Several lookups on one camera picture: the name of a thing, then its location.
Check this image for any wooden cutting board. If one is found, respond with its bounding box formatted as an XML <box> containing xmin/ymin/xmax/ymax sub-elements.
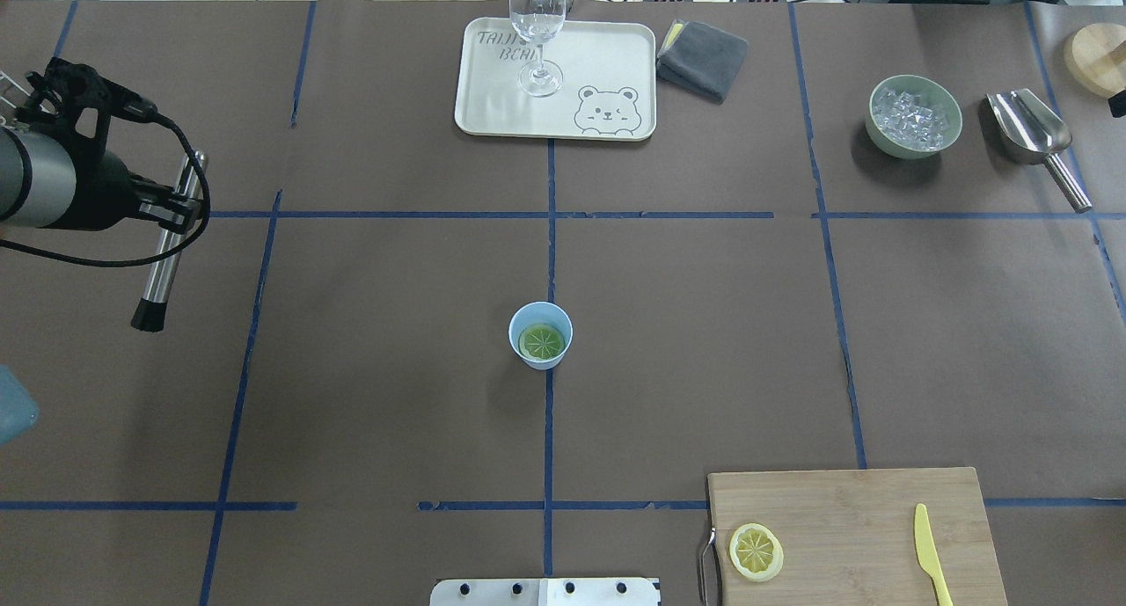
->
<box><xmin>706</xmin><ymin>467</ymin><xmax>1008</xmax><ymax>605</ymax></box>

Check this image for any lemon slice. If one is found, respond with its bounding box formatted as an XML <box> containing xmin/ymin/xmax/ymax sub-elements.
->
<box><xmin>517</xmin><ymin>323</ymin><xmax>568</xmax><ymax>362</ymax></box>
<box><xmin>729</xmin><ymin>522</ymin><xmax>785</xmax><ymax>583</ymax></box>

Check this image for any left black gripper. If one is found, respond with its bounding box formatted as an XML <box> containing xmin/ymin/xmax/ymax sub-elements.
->
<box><xmin>15</xmin><ymin>57</ymin><xmax>202</xmax><ymax>234</ymax></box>

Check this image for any steel muddler black tip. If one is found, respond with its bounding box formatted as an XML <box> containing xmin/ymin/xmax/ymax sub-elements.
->
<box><xmin>131</xmin><ymin>150</ymin><xmax>208</xmax><ymax>333</ymax></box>

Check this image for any yellow plastic knife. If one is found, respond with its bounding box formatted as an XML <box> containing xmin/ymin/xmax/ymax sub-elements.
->
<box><xmin>913</xmin><ymin>503</ymin><xmax>954</xmax><ymax>606</ymax></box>

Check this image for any cream bear tray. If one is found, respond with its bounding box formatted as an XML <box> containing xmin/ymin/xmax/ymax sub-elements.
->
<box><xmin>453</xmin><ymin>18</ymin><xmax>658</xmax><ymax>142</ymax></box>

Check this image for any grey folded cloth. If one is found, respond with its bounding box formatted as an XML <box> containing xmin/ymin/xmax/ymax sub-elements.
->
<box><xmin>655</xmin><ymin>19</ymin><xmax>749</xmax><ymax>104</ymax></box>

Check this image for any green bowl of ice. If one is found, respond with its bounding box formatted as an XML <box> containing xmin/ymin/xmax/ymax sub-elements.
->
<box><xmin>865</xmin><ymin>75</ymin><xmax>962</xmax><ymax>160</ymax></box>

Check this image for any steel ice scoop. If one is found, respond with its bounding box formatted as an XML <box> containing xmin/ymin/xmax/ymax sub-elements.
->
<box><xmin>985</xmin><ymin>88</ymin><xmax>1093</xmax><ymax>214</ymax></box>

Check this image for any clear wine glass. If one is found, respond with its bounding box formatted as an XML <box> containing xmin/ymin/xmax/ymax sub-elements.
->
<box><xmin>509</xmin><ymin>0</ymin><xmax>568</xmax><ymax>98</ymax></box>

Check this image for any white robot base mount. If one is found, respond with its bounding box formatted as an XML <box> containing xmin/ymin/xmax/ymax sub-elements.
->
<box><xmin>429</xmin><ymin>577</ymin><xmax>662</xmax><ymax>605</ymax></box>

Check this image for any light blue cup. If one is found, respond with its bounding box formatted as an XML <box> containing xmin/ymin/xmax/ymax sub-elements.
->
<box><xmin>509</xmin><ymin>302</ymin><xmax>574</xmax><ymax>369</ymax></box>

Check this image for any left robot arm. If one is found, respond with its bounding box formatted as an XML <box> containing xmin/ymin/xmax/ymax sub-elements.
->
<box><xmin>1</xmin><ymin>57</ymin><xmax>212</xmax><ymax>332</ymax></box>

